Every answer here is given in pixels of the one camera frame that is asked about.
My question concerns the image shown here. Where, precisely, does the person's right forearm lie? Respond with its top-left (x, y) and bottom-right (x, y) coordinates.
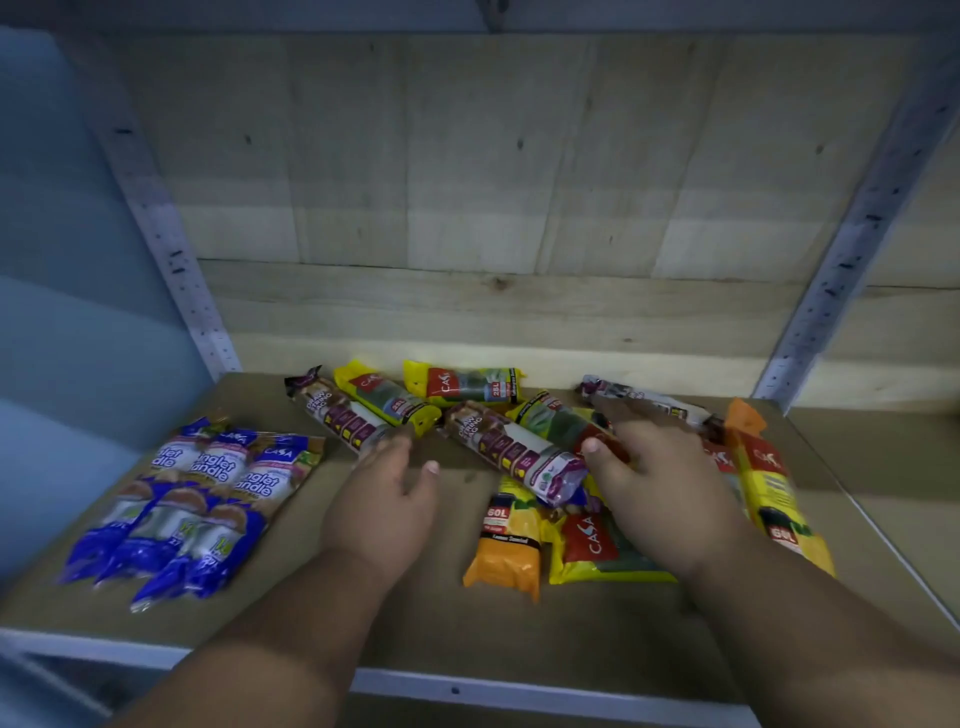
top-left (677, 523), bottom-right (960, 728)

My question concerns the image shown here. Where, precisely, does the person's left hand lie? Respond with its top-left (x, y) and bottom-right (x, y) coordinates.
top-left (321, 433), bottom-right (441, 585)

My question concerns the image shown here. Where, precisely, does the yellow green bin bag packet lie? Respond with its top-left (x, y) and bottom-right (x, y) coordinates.
top-left (702, 438), bottom-right (753, 520)
top-left (402, 359), bottom-right (526, 408)
top-left (333, 359), bottom-right (443, 438)
top-left (546, 493), bottom-right (678, 587)
top-left (505, 390), bottom-right (633, 464)

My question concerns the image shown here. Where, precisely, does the person's left forearm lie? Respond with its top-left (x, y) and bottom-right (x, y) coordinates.
top-left (111, 549), bottom-right (408, 728)

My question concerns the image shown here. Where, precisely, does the grey perforated metal shelf post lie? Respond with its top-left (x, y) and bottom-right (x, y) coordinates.
top-left (56, 30), bottom-right (243, 380)
top-left (752, 41), bottom-right (960, 415)

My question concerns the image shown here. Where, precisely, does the blue white bag packet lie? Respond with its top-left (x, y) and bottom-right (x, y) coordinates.
top-left (130, 433), bottom-right (327, 614)
top-left (62, 417), bottom-right (228, 585)
top-left (96, 427), bottom-right (261, 588)

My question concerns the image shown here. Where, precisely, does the person's right hand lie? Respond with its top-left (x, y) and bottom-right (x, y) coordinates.
top-left (580, 399), bottom-right (753, 584)

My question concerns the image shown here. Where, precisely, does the yellow orange bin bag packet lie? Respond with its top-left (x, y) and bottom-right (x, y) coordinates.
top-left (462, 475), bottom-right (544, 603)
top-left (723, 398), bottom-right (837, 578)

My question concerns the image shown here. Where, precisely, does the purple white bag roll packet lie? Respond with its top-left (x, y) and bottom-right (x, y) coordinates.
top-left (576, 374), bottom-right (726, 444)
top-left (441, 400), bottom-right (591, 509)
top-left (284, 365), bottom-right (400, 456)

